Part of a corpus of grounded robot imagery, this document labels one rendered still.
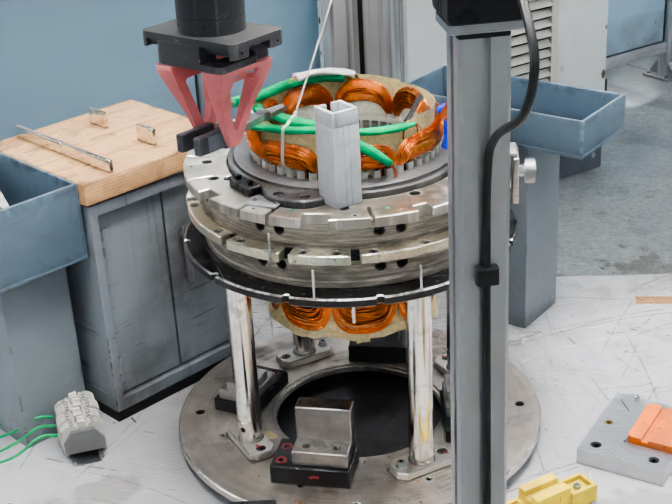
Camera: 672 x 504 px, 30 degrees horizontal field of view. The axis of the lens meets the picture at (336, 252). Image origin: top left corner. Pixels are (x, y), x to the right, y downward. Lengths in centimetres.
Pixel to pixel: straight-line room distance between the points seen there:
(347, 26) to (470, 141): 98
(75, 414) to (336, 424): 30
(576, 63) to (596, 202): 43
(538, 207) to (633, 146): 284
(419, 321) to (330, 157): 19
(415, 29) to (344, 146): 241
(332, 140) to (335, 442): 32
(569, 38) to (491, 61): 322
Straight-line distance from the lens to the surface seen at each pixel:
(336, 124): 108
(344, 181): 110
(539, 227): 152
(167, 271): 140
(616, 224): 375
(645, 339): 155
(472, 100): 69
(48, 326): 136
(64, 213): 130
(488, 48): 69
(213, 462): 130
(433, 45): 355
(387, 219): 109
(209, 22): 102
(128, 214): 135
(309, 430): 125
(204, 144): 105
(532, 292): 155
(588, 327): 156
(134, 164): 133
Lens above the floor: 154
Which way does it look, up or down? 25 degrees down
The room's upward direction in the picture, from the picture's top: 3 degrees counter-clockwise
